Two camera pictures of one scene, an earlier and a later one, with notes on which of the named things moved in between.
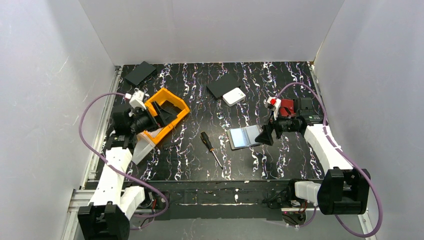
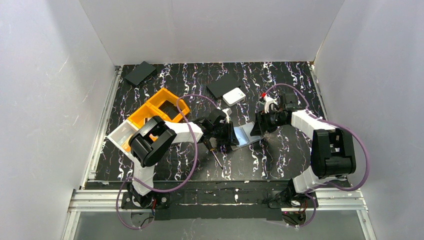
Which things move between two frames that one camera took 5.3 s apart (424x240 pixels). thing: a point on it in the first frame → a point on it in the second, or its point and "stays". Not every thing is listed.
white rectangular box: x=233 y=97 stays
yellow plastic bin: x=173 y=103 stays
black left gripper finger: x=163 y=117 → x=229 y=137
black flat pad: x=140 y=73 stays
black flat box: x=222 y=85 stays
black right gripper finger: x=265 y=137 → x=256 y=130
